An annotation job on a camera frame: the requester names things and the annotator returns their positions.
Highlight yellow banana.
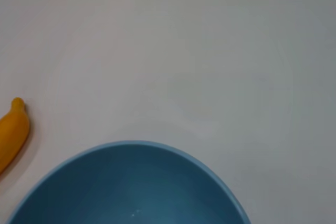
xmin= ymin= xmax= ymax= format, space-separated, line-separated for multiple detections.
xmin=0 ymin=97 xmax=30 ymax=175

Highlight blue bowl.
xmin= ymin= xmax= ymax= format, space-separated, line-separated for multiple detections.
xmin=4 ymin=140 xmax=253 ymax=224

